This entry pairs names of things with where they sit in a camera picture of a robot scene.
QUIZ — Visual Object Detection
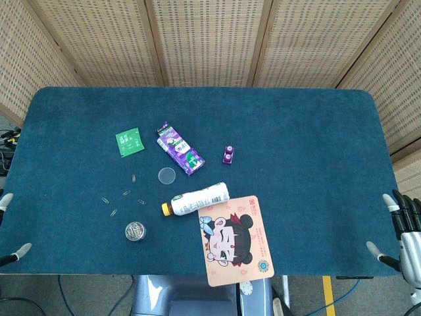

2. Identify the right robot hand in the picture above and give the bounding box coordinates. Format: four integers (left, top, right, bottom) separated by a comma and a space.
366, 189, 421, 284

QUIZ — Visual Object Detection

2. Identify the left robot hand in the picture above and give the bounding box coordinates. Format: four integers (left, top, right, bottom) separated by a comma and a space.
0, 189, 33, 268

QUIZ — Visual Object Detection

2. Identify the round container of clips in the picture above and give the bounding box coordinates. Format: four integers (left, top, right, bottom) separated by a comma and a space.
124, 221, 148, 242

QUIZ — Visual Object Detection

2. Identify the white table leg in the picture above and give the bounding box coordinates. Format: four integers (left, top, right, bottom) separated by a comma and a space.
272, 275, 291, 316

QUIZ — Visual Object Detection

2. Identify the woven folding screen panel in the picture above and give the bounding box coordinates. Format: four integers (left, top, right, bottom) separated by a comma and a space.
28, 0, 165, 88
337, 0, 421, 198
253, 0, 410, 89
144, 0, 274, 88
0, 0, 82, 128

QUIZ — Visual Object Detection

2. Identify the green tea sachet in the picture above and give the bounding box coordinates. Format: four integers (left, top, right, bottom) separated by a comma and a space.
114, 126, 145, 159

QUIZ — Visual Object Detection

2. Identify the teal felt table cover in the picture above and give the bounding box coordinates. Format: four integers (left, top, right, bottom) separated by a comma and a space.
0, 86, 409, 278

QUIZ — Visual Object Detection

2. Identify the clear round lid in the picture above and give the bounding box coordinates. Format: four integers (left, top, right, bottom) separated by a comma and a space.
157, 167, 176, 186

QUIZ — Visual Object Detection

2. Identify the cartoon girl mouse pad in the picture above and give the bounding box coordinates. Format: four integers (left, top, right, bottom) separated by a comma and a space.
197, 195, 275, 288

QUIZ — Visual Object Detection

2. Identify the blue-grey robot torso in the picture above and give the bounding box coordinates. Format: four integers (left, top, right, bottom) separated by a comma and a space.
131, 275, 274, 316

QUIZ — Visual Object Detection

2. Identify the purple milk carton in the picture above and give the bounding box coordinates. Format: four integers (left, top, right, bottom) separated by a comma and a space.
155, 121, 206, 177

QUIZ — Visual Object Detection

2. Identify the white bottle yellow cap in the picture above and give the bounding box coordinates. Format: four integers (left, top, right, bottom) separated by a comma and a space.
161, 182, 230, 217

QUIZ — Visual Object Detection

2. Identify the purple toy brick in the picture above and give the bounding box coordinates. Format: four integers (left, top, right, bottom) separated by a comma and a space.
222, 144, 236, 165

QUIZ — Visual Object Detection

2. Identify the black cable bundle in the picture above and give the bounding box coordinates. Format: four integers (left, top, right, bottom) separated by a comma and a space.
0, 127, 21, 176

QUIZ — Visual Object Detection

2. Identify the blue floor cable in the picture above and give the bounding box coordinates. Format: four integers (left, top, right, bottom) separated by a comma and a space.
57, 275, 135, 316
305, 278, 360, 316

